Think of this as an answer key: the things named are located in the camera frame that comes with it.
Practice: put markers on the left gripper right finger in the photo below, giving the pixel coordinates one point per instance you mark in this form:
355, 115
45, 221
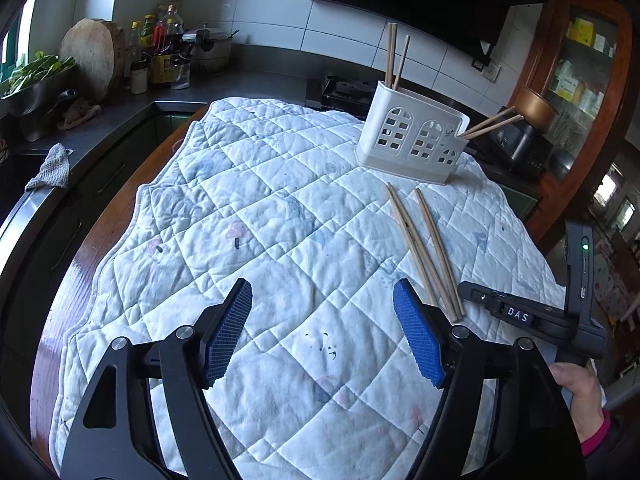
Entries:
421, 335

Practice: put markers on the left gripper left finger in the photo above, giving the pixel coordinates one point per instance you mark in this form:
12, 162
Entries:
220, 329

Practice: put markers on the wooden chopstick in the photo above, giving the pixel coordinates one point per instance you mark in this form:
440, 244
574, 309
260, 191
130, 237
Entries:
480, 132
490, 120
422, 254
393, 54
402, 62
415, 249
450, 284

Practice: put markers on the wooden chopstick crossing under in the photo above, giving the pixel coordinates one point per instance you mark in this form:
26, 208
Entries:
388, 55

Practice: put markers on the person's right hand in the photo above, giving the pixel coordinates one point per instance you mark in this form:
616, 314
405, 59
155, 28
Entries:
586, 407

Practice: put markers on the white quilted cloth mat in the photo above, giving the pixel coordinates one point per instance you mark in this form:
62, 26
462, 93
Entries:
322, 383

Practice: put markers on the white plastic utensil holder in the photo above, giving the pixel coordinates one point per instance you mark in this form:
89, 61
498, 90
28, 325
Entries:
411, 136

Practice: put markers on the copper coloured pot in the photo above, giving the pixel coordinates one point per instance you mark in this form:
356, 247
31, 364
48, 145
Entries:
536, 110

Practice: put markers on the grey dish rag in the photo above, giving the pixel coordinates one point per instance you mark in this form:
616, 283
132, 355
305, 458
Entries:
54, 172

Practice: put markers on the black gas stove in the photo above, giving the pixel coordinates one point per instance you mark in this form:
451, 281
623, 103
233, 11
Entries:
337, 93

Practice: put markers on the wooden glass cabinet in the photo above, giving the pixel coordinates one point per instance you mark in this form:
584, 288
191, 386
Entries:
584, 60

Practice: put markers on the small white jar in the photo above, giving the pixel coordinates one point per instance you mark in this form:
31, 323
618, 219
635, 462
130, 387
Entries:
138, 79

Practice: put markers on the metal cooking pot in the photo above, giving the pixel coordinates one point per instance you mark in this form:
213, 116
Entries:
210, 47

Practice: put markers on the dark soy sauce bottle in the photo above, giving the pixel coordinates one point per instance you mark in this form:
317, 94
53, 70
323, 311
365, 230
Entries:
171, 54

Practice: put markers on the clear oil bottle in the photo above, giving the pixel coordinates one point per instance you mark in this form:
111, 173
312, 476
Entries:
134, 42

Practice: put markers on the round wooden cutting board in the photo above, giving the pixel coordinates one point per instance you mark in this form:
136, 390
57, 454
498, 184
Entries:
98, 48

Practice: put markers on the metal bowl of greens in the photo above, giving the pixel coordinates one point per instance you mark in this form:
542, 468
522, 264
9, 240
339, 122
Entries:
34, 83

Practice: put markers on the wall power socket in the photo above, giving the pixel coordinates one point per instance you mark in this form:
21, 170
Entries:
492, 71

